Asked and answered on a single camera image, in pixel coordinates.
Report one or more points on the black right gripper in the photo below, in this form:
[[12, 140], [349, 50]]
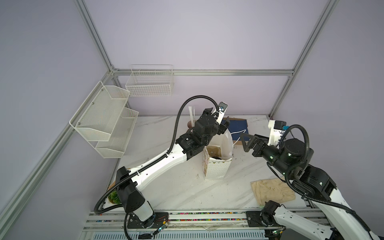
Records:
[[258, 141]]

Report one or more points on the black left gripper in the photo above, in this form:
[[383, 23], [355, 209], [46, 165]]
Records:
[[222, 126]]

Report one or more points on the cartoon animal paper gift bag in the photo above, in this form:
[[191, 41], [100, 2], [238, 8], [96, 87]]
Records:
[[216, 169]]

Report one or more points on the brown pulp cup carrier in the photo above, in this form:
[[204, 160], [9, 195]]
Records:
[[214, 152]]

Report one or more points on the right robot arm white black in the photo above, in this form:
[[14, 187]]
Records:
[[318, 187]]

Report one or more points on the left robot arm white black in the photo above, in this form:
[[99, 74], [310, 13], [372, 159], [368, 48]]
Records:
[[129, 192]]

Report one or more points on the beige cloth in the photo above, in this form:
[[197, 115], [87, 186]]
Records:
[[272, 190]]

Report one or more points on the white mesh two-tier shelf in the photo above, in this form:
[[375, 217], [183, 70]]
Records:
[[105, 121]]

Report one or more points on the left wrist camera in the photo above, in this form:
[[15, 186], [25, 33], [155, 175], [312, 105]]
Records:
[[222, 107]]

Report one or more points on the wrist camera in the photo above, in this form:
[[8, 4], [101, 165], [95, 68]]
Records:
[[222, 107], [277, 129]]

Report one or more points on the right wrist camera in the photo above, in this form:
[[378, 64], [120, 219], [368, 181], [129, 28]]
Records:
[[277, 129]]

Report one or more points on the white wire basket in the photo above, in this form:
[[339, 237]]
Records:
[[151, 80]]

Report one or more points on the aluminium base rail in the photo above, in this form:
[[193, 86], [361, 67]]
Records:
[[183, 225]]

